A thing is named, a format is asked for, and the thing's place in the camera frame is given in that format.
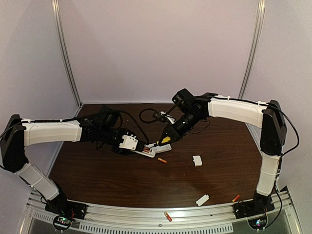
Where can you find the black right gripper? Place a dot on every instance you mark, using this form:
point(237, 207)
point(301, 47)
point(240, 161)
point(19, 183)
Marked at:
point(171, 131)

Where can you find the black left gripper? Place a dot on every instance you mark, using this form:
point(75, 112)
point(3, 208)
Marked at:
point(139, 146)

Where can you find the yellow handled screwdriver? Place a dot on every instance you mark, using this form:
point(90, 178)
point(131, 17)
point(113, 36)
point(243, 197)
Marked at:
point(163, 141)

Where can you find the large white remote control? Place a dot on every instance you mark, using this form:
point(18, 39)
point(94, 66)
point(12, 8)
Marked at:
point(164, 148)

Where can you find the small white remote control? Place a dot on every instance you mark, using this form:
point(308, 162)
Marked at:
point(151, 155)

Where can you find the small white battery cover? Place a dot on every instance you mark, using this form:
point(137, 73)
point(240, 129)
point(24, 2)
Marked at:
point(202, 200)

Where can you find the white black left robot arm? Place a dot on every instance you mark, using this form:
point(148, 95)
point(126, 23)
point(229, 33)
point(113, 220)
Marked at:
point(98, 127)

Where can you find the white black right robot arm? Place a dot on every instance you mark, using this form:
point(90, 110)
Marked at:
point(242, 151)

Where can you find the red orange battery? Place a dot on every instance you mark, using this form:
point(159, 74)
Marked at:
point(162, 160)
point(236, 198)

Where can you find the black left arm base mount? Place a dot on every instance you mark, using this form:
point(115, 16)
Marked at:
point(64, 207)

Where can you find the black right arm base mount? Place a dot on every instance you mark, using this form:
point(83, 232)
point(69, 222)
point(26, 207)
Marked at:
point(258, 205)

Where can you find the aluminium front rail frame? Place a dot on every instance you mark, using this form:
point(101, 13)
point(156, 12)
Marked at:
point(213, 219)

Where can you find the right aluminium corner post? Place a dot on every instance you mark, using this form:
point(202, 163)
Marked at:
point(259, 20)

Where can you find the aluminium corner post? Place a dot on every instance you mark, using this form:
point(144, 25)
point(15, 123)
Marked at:
point(64, 51)
point(259, 20)

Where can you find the left aluminium corner post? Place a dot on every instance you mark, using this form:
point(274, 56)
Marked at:
point(64, 51)

